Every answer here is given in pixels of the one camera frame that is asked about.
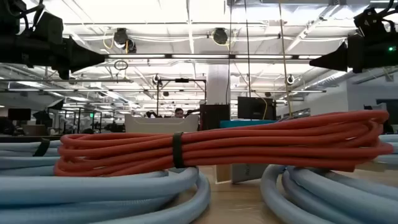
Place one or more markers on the black aluminium table frame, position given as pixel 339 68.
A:
pixel 18 138

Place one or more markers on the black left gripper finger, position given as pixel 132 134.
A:
pixel 84 62
pixel 81 51

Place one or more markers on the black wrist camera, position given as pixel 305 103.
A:
pixel 46 28
pixel 370 21

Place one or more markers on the person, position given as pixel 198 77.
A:
pixel 179 113

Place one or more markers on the teal plastic bin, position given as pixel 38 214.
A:
pixel 242 124

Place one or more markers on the black equipment cabinet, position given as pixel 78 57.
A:
pixel 214 116

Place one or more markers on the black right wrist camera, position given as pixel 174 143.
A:
pixel 370 21

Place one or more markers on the small black monitor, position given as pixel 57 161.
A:
pixel 19 114

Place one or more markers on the small black ceiling reel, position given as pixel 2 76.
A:
pixel 156 79
pixel 290 79

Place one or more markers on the black metal frame rig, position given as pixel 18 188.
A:
pixel 182 80

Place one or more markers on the large black monitor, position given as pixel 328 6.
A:
pixel 255 108

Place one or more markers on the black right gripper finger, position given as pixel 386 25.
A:
pixel 337 55
pixel 337 63

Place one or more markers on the grey plastic bin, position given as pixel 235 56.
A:
pixel 155 126

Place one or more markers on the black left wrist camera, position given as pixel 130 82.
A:
pixel 46 28

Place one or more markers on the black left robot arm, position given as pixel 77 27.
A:
pixel 9 49

